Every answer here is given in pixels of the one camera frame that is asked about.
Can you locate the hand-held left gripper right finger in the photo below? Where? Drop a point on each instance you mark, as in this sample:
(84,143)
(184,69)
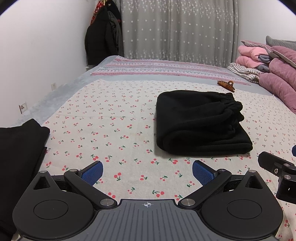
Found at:
(203,172)

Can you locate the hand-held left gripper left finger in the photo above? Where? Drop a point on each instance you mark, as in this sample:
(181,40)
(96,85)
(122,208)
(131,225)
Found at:
(92,172)

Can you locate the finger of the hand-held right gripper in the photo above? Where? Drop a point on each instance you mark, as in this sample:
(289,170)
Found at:
(294,150)
(269,161)

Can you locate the black pants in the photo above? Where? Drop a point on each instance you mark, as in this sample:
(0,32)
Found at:
(196,125)

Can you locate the cherry print sheet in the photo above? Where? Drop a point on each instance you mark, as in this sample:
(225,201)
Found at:
(92,111)

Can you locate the mauve duvet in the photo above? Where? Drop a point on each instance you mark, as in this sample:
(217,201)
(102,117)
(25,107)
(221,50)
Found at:
(277,83)

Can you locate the folded black cloth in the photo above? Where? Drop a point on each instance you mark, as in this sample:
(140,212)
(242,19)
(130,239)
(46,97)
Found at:
(16,157)

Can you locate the grey blue garment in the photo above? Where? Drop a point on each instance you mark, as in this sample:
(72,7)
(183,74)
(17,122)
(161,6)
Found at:
(263,67)

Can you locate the brown hair claw clip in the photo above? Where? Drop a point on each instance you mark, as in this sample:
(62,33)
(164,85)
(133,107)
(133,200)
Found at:
(224,83)

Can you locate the grey white striped garment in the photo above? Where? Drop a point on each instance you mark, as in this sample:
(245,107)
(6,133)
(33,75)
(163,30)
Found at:
(240,69)

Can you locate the pink garment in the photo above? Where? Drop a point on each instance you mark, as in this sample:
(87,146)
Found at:
(245,61)

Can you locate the grey quilted cushion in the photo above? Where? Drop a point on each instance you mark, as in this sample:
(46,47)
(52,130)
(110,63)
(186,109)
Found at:
(282,42)

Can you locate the pink striped blanket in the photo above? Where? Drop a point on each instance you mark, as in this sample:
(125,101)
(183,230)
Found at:
(150,67)

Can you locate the hanging black coat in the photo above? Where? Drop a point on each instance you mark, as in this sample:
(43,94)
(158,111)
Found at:
(97,44)

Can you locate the hanging grey garment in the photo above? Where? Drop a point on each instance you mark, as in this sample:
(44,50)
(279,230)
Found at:
(118,34)

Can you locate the grey star print curtain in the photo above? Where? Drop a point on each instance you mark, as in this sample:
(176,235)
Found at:
(180,30)

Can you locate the hanging red patterned garment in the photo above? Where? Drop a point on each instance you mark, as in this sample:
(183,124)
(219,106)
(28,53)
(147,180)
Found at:
(98,7)

